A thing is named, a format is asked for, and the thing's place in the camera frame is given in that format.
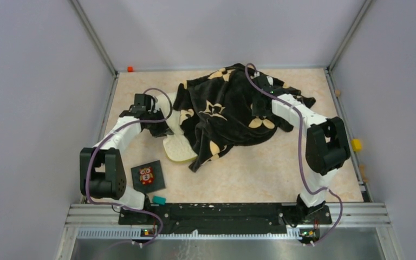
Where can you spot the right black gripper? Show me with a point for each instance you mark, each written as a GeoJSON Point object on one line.
{"type": "Point", "coordinates": [255, 112]}

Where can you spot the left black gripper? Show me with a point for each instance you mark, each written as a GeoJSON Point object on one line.
{"type": "Point", "coordinates": [163, 130]}

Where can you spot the black floral pillowcase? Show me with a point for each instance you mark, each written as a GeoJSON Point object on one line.
{"type": "Point", "coordinates": [216, 114]}

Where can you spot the white pillow yellow edge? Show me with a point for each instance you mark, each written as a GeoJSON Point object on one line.
{"type": "Point", "coordinates": [176, 145]}

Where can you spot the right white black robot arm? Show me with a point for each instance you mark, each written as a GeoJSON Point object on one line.
{"type": "Point", "coordinates": [323, 147]}

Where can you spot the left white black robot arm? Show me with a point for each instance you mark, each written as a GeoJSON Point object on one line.
{"type": "Point", "coordinates": [102, 173]}

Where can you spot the dark card with owl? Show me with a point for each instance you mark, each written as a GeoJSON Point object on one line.
{"type": "Point", "coordinates": [148, 177]}

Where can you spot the teal block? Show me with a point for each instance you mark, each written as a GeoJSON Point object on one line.
{"type": "Point", "coordinates": [158, 200]}

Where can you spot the yellow block right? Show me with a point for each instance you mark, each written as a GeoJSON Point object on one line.
{"type": "Point", "coordinates": [356, 145]}

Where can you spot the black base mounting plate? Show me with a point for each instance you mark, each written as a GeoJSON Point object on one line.
{"type": "Point", "coordinates": [225, 218]}

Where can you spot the wooden block right rail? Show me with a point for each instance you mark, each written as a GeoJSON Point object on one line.
{"type": "Point", "coordinates": [338, 92]}

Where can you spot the white slotted cable duct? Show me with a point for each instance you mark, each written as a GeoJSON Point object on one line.
{"type": "Point", "coordinates": [136, 233]}

